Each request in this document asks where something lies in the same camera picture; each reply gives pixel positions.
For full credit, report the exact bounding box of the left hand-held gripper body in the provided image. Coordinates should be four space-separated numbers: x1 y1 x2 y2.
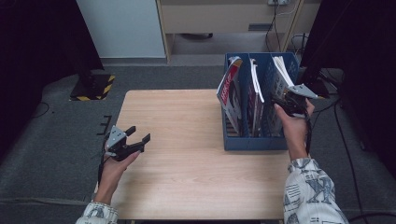
104 124 145 162

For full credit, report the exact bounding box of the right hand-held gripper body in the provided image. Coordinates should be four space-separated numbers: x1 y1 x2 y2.
284 83 319 119

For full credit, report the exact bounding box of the white picture grid magazine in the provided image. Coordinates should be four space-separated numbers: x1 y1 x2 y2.
269 55 296 138

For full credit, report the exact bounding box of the purple magazine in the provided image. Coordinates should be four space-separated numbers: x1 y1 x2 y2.
247 58 261 138
250 59 266 138

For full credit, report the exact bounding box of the black and red magazine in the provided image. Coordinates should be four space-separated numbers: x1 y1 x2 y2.
217 55 246 138

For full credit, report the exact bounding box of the blue file rack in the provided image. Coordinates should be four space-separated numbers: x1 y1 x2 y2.
220 51 301 152

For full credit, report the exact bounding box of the person's right hand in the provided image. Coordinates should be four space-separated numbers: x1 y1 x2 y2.
274 98 316 161

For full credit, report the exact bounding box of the person's left hand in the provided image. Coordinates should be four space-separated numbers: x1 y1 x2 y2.
92 141 141 205

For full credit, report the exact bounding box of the black curtain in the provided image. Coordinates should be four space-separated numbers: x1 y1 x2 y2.
0 0 106 157
300 0 396 172

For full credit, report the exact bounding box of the white cabinet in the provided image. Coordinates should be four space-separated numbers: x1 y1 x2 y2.
77 0 166 59

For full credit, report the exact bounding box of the beige office desk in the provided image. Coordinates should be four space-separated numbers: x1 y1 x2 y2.
155 0 321 63

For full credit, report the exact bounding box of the right hand-held gripper cable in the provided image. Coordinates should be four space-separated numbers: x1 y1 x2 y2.
304 111 313 158

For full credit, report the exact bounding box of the looped black floor cable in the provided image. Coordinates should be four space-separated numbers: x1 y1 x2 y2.
31 102 50 119

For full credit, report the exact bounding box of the grey desk handle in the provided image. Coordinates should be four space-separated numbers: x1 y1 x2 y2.
247 22 274 32

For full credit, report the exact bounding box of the black desk cable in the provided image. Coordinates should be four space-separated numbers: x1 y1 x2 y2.
264 3 281 52

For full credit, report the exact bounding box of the long black floor cable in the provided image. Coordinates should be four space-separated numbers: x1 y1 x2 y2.
332 99 365 220

